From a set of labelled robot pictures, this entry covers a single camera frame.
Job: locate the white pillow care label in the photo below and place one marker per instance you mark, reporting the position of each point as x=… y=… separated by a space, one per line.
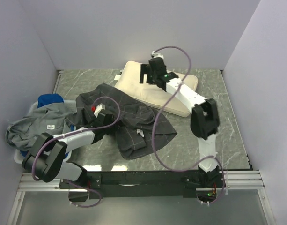
x=117 y=76

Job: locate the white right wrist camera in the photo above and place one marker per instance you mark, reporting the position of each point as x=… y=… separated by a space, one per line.
x=154 y=54

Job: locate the cream white pillow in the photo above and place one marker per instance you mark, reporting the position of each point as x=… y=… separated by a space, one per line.
x=151 y=95

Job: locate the dark grey checked pillowcase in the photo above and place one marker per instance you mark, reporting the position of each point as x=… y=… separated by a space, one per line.
x=158 y=131

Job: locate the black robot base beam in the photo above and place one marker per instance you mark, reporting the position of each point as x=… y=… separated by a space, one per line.
x=146 y=183

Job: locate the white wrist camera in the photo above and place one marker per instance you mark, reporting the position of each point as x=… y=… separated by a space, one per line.
x=154 y=54
x=97 y=109

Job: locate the aluminium frame rail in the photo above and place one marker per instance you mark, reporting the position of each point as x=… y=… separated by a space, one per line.
x=235 y=180

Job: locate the white pillowcase label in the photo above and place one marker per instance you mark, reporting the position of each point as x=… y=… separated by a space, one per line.
x=140 y=132

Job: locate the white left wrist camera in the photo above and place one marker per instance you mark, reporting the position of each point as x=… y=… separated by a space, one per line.
x=97 y=109

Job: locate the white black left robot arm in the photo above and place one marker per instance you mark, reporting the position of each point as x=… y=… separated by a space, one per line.
x=45 y=160

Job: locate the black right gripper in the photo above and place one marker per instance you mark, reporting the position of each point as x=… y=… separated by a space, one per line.
x=143 y=70

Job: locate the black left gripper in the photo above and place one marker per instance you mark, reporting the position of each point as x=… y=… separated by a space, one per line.
x=112 y=120

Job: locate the grey button shirt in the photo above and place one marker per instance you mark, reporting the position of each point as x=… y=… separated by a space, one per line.
x=50 y=119

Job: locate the blue garment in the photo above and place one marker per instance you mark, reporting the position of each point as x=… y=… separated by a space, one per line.
x=45 y=100

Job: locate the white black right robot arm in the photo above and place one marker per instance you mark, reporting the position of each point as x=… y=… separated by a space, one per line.
x=204 y=114

